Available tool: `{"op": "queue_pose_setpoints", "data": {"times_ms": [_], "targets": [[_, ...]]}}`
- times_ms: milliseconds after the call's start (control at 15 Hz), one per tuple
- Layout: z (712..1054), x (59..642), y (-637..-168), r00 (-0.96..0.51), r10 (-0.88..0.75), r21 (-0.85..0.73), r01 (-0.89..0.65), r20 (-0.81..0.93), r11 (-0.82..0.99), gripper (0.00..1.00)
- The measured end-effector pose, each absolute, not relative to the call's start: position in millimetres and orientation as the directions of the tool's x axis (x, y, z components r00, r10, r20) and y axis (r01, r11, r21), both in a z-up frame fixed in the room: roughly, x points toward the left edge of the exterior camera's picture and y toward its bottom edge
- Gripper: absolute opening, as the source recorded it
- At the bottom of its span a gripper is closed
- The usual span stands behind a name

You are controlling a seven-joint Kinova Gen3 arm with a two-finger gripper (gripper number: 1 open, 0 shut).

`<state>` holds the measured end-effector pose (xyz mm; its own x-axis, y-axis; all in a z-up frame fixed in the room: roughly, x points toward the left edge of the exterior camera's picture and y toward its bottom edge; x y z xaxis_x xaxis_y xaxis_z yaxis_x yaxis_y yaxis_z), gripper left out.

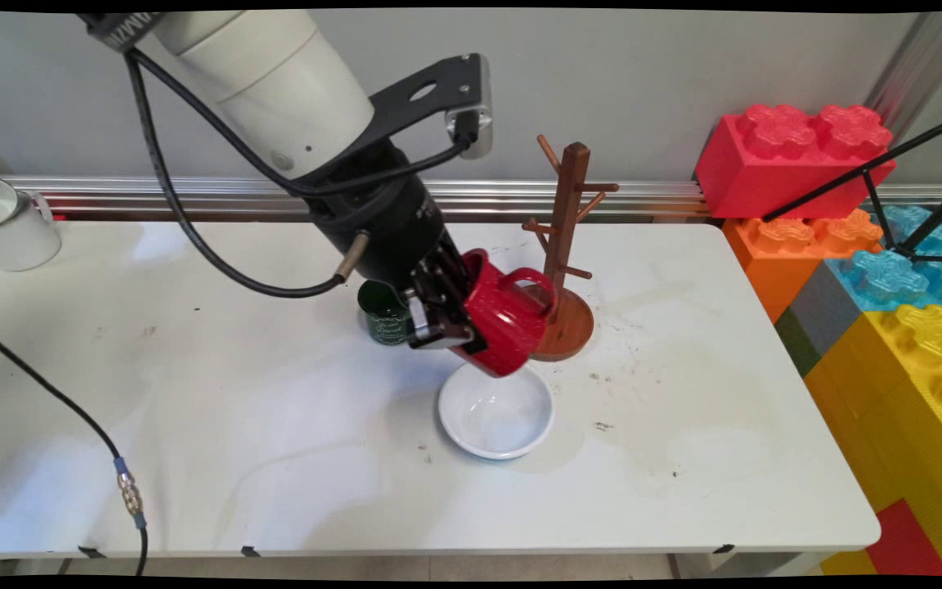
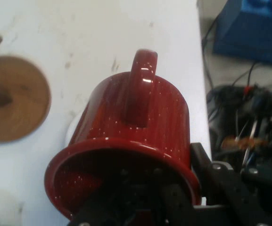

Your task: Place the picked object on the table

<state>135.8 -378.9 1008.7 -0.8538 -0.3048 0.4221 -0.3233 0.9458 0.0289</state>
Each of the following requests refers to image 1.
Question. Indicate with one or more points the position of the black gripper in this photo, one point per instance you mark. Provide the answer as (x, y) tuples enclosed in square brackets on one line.
[(397, 221)]

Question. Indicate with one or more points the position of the big yellow toy brick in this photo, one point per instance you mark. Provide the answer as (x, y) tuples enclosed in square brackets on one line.
[(896, 409)]

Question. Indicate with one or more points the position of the white enamel mug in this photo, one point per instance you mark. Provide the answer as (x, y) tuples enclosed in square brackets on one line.
[(17, 237)]

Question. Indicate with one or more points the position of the big blue toy brick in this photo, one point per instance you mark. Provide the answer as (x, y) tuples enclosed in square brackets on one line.
[(880, 278)]

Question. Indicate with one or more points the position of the dark green mug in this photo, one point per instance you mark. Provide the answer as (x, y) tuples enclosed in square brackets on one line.
[(381, 323)]

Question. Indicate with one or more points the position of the big red toy brick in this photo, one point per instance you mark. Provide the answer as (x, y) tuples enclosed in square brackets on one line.
[(782, 172)]

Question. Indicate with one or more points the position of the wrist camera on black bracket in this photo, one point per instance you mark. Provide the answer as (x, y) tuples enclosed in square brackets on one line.
[(438, 82)]

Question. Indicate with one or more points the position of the white ceramic bowl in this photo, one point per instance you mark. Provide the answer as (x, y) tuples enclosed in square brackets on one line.
[(495, 417)]

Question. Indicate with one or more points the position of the aluminium wall rail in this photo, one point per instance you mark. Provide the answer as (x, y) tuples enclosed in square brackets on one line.
[(111, 196)]

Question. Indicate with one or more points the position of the brown wooden mug tree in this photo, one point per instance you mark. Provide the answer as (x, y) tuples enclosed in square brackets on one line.
[(573, 196)]

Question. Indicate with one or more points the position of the red speckled mug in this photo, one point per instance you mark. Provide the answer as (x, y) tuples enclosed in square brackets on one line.
[(504, 327)]

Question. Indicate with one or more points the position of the big green toy brick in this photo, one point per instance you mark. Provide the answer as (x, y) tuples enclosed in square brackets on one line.
[(798, 343)]

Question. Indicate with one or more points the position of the black tripod stand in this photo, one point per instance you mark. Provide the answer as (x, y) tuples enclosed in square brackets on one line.
[(872, 168)]

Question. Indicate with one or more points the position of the big orange toy brick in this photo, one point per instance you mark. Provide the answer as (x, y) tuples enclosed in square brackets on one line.
[(773, 262)]

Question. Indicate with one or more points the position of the aluminium corner post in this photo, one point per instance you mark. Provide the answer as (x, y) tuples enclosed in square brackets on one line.
[(921, 65)]

